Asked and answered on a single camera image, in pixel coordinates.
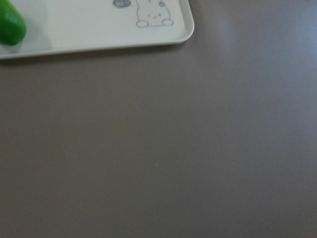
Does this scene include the cream rabbit tray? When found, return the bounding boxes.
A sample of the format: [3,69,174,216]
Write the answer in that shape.
[0,0,195,60]

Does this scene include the green lime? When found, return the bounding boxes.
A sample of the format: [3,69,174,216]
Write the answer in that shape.
[0,0,27,46]

